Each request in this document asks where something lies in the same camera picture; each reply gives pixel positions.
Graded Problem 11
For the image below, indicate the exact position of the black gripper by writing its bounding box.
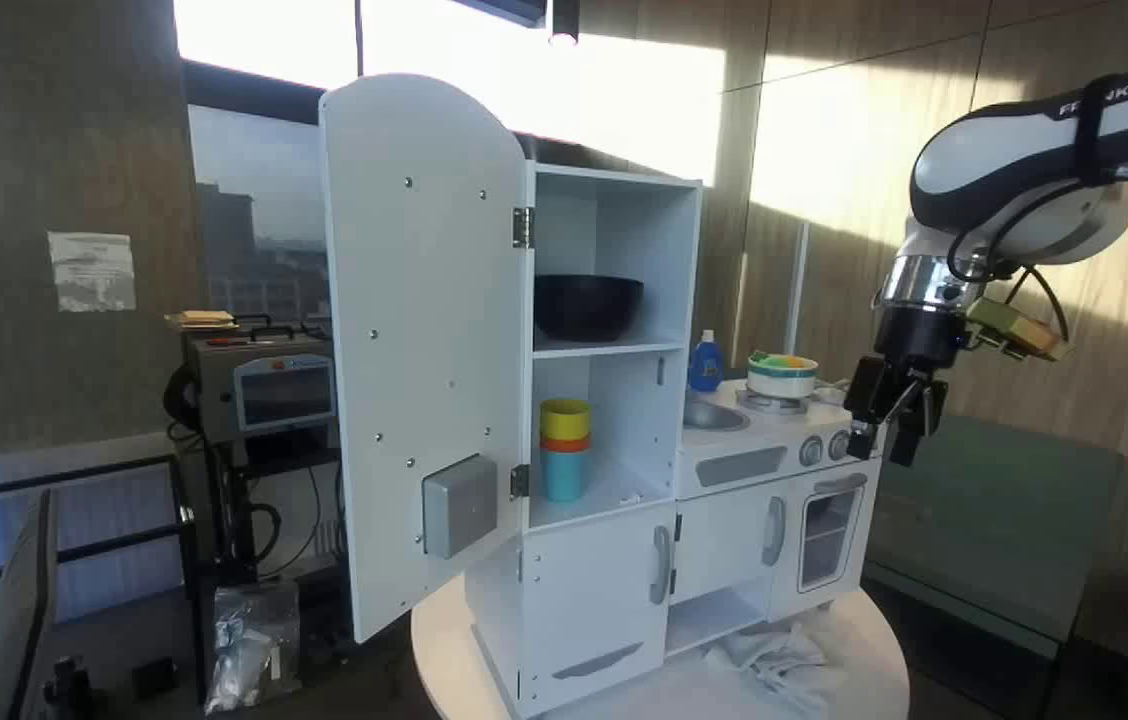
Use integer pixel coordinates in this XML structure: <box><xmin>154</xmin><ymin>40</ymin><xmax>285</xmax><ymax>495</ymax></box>
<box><xmin>841</xmin><ymin>305</ymin><xmax>973</xmax><ymax>471</ymax></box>

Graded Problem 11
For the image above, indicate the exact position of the small white door grey handle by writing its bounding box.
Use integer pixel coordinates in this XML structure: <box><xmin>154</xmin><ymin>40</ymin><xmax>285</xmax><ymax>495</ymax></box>
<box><xmin>517</xmin><ymin>508</ymin><xmax>686</xmax><ymax>710</ymax></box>
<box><xmin>671</xmin><ymin>484</ymin><xmax>796</xmax><ymax>608</ymax></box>

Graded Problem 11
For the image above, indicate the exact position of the white oven door with window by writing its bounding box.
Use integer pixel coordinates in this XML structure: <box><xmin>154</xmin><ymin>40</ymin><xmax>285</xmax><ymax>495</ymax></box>
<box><xmin>788</xmin><ymin>466</ymin><xmax>879</xmax><ymax>608</ymax></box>

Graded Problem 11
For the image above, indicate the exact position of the white toy kitchen cabinet body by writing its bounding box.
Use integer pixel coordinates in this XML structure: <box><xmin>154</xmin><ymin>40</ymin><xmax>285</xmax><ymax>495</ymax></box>
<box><xmin>459</xmin><ymin>132</ymin><xmax>889</xmax><ymax>720</ymax></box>

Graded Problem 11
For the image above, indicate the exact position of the grey box on tall door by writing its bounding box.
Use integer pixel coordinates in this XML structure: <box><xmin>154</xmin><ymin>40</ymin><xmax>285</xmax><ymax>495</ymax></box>
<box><xmin>422</xmin><ymin>452</ymin><xmax>503</xmax><ymax>563</ymax></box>

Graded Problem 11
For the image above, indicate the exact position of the tall white cabinet door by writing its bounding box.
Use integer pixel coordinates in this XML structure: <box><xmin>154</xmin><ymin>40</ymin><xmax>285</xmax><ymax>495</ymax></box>
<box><xmin>315</xmin><ymin>72</ymin><xmax>539</xmax><ymax>649</ymax></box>

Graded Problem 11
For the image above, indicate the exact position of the stack of colourful plates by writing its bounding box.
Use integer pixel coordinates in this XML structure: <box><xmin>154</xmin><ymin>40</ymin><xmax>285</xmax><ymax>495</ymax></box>
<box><xmin>740</xmin><ymin>349</ymin><xmax>826</xmax><ymax>404</ymax></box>

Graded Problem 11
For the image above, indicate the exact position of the green upholstered bench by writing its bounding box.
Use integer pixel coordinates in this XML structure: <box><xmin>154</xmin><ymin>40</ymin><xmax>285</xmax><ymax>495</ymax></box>
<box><xmin>859</xmin><ymin>410</ymin><xmax>1128</xmax><ymax>661</ymax></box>

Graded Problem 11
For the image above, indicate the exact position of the blue soap bottle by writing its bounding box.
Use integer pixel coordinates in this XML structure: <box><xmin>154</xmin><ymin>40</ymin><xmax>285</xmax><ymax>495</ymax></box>
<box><xmin>686</xmin><ymin>323</ymin><xmax>730</xmax><ymax>400</ymax></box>

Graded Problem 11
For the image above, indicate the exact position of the white cloth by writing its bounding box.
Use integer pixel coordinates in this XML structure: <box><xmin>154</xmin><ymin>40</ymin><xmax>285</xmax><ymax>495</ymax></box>
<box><xmin>705</xmin><ymin>624</ymin><xmax>851</xmax><ymax>720</ymax></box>

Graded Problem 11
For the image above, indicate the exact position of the black bowl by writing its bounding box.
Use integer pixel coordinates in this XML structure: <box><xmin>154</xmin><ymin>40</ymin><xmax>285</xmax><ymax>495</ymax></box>
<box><xmin>532</xmin><ymin>274</ymin><xmax>648</xmax><ymax>343</ymax></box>

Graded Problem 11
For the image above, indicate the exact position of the yellow plastic cup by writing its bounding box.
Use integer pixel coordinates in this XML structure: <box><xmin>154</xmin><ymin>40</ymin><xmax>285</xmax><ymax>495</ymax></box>
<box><xmin>535</xmin><ymin>395</ymin><xmax>598</xmax><ymax>449</ymax></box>

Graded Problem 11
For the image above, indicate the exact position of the blue plastic cup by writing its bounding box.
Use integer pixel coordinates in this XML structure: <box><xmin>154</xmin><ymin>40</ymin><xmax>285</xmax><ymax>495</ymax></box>
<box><xmin>539</xmin><ymin>449</ymin><xmax>593</xmax><ymax>508</ymax></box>

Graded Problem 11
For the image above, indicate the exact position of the black equipment cart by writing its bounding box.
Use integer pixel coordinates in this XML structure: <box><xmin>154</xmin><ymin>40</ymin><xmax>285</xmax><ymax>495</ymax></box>
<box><xmin>165</xmin><ymin>436</ymin><xmax>350</xmax><ymax>594</ymax></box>

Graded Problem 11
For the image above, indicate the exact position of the clear plastic bag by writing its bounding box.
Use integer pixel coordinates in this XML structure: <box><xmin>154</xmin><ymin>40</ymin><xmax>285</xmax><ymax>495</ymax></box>
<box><xmin>199</xmin><ymin>575</ymin><xmax>309</xmax><ymax>716</ymax></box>

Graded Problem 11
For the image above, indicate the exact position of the black metal railing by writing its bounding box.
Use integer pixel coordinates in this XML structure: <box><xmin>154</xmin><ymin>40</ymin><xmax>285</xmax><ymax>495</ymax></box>
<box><xmin>0</xmin><ymin>449</ymin><xmax>205</xmax><ymax>674</ymax></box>

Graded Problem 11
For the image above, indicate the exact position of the paper sheet on wall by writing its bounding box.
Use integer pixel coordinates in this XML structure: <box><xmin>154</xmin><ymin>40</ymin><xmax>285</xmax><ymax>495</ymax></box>
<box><xmin>44</xmin><ymin>229</ymin><xmax>144</xmax><ymax>321</ymax></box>

